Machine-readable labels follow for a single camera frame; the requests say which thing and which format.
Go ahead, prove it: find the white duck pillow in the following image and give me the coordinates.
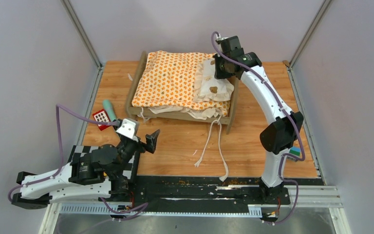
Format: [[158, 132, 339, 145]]
[[193, 58, 234, 102]]

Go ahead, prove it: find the wooden pet bed frame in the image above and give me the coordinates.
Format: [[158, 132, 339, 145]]
[[125, 51, 239, 133]]

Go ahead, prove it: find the yellow duck print blanket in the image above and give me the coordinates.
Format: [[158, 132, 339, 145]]
[[131, 51, 231, 120]]

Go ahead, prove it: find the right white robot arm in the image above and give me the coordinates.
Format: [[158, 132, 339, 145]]
[[211, 32, 306, 204]]

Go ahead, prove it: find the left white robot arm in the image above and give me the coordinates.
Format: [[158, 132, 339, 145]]
[[9, 118, 160, 210]]

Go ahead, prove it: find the red window toy block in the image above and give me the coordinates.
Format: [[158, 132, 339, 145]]
[[93, 109, 110, 122]]

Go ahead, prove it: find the teal cylinder toy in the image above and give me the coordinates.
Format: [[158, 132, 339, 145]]
[[102, 99, 118, 121]]

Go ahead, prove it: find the black white checkerboard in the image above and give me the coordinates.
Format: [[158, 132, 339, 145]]
[[68, 144, 140, 185]]

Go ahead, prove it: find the blue green small block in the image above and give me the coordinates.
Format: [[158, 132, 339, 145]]
[[289, 147, 301, 158]]

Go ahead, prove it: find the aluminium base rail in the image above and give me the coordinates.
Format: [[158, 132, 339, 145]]
[[50, 176, 343, 217]]

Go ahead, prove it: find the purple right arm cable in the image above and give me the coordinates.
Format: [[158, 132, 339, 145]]
[[211, 31, 306, 220]]

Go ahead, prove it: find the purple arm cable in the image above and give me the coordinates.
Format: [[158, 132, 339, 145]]
[[211, 31, 306, 220], [6, 103, 130, 214]]

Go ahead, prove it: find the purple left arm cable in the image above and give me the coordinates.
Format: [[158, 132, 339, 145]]
[[6, 103, 130, 214]]

